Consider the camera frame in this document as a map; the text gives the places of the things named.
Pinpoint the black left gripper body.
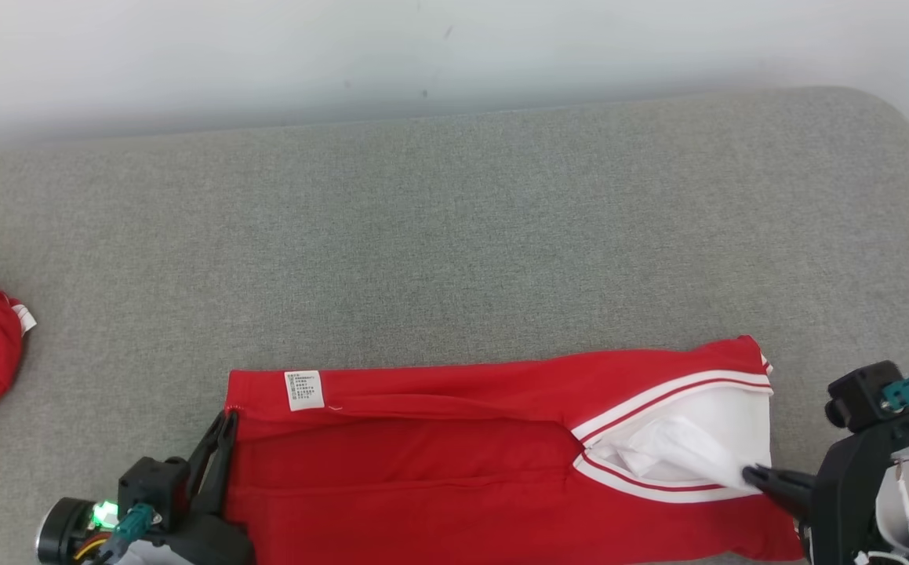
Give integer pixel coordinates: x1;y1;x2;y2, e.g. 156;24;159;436
37;457;255;565

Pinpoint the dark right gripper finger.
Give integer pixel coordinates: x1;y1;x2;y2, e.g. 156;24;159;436
743;465;816;519

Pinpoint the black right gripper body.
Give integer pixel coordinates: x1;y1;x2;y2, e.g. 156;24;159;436
803;361;909;565

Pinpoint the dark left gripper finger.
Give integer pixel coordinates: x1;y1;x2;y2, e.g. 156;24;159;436
187;410;239;519

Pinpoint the red Bulls basketball jersey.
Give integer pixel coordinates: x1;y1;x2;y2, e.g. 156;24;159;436
223;335;804;565

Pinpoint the teal left gripper cable plug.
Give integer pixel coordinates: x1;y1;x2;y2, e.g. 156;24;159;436
111;505;158;544

